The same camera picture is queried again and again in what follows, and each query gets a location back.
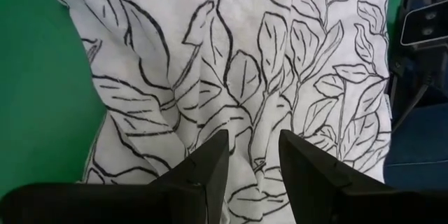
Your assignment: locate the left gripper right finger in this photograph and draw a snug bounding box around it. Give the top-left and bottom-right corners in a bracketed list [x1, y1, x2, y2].
[279, 129, 448, 224]

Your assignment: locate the person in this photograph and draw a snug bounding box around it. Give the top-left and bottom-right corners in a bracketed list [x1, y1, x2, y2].
[383, 87, 448, 192]

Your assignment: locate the green table mat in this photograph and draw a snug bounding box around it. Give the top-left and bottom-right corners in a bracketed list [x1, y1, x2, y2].
[0, 0, 409, 197]

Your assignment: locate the small white cloth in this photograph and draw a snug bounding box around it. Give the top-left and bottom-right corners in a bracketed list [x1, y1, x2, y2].
[50, 0, 393, 224]

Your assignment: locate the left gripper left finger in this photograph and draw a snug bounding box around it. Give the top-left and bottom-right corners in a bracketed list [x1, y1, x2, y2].
[0, 129, 230, 224]

